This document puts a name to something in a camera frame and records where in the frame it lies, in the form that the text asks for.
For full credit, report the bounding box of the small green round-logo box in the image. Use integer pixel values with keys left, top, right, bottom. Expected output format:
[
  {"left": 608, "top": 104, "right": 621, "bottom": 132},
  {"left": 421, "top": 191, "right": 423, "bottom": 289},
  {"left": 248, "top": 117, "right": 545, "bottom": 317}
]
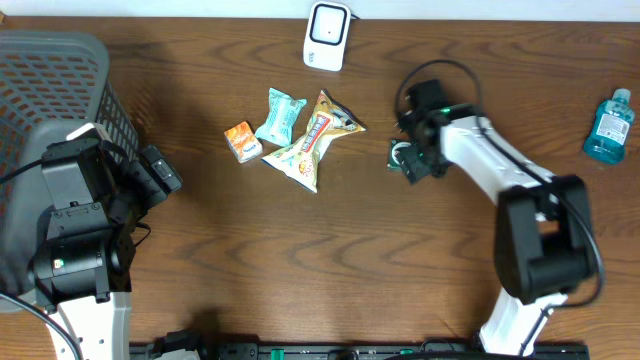
[{"left": 387, "top": 139, "right": 411, "bottom": 172}]

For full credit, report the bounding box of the small orange packet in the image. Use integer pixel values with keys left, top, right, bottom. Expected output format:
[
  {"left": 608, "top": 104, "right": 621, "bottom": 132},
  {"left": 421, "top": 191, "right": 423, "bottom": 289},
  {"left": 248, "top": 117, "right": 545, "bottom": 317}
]
[{"left": 224, "top": 121, "right": 263, "bottom": 163}]

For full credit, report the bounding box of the yellow snack bag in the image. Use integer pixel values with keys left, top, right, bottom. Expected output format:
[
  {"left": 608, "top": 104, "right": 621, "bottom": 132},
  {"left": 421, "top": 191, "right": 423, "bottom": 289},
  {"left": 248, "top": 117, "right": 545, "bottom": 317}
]
[{"left": 262, "top": 89, "right": 366, "bottom": 193}]

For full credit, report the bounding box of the teal snack pack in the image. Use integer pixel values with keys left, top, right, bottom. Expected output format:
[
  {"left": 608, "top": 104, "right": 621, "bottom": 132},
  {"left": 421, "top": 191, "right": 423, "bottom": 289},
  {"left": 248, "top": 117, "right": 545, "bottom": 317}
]
[{"left": 255, "top": 88, "right": 307, "bottom": 147}]

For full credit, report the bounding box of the blue mouthwash bottle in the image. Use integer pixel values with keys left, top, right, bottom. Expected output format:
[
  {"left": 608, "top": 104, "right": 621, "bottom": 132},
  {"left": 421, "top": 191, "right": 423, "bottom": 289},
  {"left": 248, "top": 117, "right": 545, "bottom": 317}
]
[{"left": 583, "top": 88, "right": 635, "bottom": 165}]

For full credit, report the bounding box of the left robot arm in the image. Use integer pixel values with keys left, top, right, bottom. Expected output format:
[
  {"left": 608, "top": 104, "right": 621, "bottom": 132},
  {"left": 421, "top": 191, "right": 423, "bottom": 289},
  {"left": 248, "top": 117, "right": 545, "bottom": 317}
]
[{"left": 30, "top": 138, "right": 182, "bottom": 359}]

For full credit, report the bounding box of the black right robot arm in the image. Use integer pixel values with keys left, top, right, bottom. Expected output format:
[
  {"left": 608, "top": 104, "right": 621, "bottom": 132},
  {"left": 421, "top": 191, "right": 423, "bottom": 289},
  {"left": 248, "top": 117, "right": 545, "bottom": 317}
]
[{"left": 398, "top": 103, "right": 604, "bottom": 357}]

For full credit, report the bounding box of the white barcode scanner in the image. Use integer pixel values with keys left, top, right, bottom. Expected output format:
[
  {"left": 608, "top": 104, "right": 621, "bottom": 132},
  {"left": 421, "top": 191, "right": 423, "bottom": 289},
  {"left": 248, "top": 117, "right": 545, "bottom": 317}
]
[{"left": 302, "top": 1, "right": 352, "bottom": 72}]

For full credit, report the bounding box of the grey plastic mesh basket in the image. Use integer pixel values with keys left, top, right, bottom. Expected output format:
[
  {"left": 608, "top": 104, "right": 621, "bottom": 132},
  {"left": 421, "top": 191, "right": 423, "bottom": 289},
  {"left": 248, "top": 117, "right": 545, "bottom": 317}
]
[{"left": 1, "top": 30, "right": 139, "bottom": 304}]

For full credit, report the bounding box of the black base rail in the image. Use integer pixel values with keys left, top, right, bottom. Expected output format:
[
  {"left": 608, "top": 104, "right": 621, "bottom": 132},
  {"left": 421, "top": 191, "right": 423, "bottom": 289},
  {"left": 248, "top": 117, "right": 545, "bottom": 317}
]
[{"left": 128, "top": 341, "right": 591, "bottom": 360}]

